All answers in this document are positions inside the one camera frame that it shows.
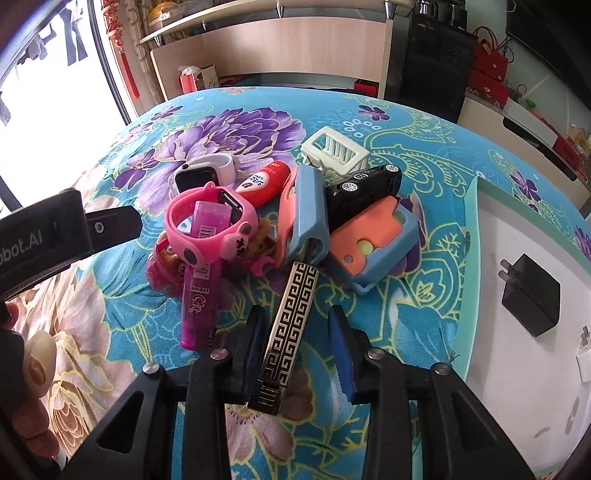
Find beige television cabinet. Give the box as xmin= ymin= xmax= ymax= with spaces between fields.
xmin=456 ymin=91 xmax=591 ymax=197

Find red bottle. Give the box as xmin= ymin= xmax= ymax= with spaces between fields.
xmin=235 ymin=160 xmax=291 ymax=209

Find black toy car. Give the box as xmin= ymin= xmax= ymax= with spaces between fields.
xmin=325 ymin=163 xmax=402 ymax=232

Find black charger plug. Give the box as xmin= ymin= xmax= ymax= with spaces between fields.
xmin=497 ymin=252 xmax=562 ymax=338

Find floral blanket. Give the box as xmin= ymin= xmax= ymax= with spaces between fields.
xmin=0 ymin=85 xmax=591 ymax=480

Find white charger plug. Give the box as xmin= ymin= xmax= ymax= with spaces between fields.
xmin=574 ymin=325 xmax=591 ymax=385

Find red knot hanging ornament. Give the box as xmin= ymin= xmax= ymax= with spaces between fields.
xmin=102 ymin=0 xmax=142 ymax=101

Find black television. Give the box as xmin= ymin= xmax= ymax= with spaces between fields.
xmin=505 ymin=0 xmax=591 ymax=103

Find red box with white flower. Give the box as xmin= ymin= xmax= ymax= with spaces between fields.
xmin=178 ymin=65 xmax=219 ymax=96

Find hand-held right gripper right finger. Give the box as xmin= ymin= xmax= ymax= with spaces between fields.
xmin=328 ymin=305 xmax=536 ymax=480

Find white hair claw clip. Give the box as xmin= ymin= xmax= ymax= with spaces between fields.
xmin=300 ymin=125 xmax=373 ymax=177

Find white smartwatch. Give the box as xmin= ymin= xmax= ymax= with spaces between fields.
xmin=172 ymin=154 xmax=242 ymax=195

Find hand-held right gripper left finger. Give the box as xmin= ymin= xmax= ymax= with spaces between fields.
xmin=60 ymin=305 xmax=269 ymax=480

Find white tray with green rim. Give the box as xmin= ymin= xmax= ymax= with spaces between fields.
xmin=456 ymin=176 xmax=591 ymax=480

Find orange blue folding case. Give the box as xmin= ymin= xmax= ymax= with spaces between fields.
xmin=328 ymin=195 xmax=421 ymax=296

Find blue pink folding case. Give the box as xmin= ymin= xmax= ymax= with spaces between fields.
xmin=276 ymin=165 xmax=330 ymax=269

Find pink cartoon toy figure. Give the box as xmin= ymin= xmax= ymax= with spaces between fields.
xmin=146 ymin=217 xmax=279 ymax=297

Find red gift bags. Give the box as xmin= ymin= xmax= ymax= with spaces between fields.
xmin=465 ymin=26 xmax=514 ymax=110

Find pink smartwatch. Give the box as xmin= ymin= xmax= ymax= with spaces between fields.
xmin=165 ymin=182 xmax=260 ymax=267

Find black gold patterned lighter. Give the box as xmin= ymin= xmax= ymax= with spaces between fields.
xmin=246 ymin=261 xmax=320 ymax=415

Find black speaker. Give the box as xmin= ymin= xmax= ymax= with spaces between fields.
xmin=398 ymin=10 xmax=477 ymax=124

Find hanging dark clothes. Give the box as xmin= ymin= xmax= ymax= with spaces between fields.
xmin=39 ymin=0 xmax=89 ymax=66

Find wooden shelf unit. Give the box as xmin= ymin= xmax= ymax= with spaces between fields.
xmin=139 ymin=0 xmax=416 ymax=103

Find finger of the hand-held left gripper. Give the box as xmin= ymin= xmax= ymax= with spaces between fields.
xmin=85 ymin=206 xmax=142 ymax=254

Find person's left hand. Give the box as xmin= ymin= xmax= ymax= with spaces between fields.
xmin=0 ymin=300 xmax=62 ymax=462

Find pink translucent lighter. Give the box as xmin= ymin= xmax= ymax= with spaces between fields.
xmin=181 ymin=200 xmax=233 ymax=352

